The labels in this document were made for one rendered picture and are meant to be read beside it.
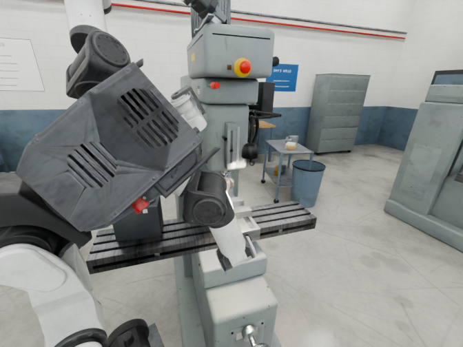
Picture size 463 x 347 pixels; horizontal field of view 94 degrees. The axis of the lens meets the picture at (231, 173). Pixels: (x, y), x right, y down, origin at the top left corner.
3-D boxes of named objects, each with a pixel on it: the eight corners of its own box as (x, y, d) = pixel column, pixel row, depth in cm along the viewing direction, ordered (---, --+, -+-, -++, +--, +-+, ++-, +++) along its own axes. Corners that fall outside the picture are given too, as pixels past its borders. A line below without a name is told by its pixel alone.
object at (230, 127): (235, 169, 101) (236, 123, 93) (227, 169, 100) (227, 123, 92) (232, 166, 104) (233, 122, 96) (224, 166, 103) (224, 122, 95)
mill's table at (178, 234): (315, 228, 135) (317, 217, 132) (89, 275, 99) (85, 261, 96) (294, 209, 156) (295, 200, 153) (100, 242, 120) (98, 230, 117)
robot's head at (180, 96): (184, 127, 63) (207, 114, 63) (167, 102, 58) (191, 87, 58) (181, 120, 68) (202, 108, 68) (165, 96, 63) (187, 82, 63)
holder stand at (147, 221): (161, 237, 113) (157, 204, 105) (116, 242, 109) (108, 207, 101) (163, 223, 124) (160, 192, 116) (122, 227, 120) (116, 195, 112)
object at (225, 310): (269, 376, 123) (280, 303, 101) (215, 399, 114) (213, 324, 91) (228, 270, 194) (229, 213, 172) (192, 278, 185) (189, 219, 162)
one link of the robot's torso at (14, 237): (-59, 272, 37) (7, 223, 41) (-34, 232, 47) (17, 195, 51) (18, 297, 45) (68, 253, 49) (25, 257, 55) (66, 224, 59)
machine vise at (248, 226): (260, 239, 112) (261, 222, 108) (232, 246, 108) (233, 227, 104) (237, 206, 143) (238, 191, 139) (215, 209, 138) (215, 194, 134)
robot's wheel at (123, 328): (110, 370, 106) (102, 344, 98) (109, 359, 109) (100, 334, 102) (151, 343, 117) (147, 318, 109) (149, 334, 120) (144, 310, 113)
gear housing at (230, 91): (259, 104, 93) (260, 78, 89) (203, 104, 86) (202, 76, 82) (234, 98, 123) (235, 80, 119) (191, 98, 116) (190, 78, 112)
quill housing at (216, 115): (248, 170, 108) (251, 103, 96) (207, 174, 102) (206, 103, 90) (235, 158, 125) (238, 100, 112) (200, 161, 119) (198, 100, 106)
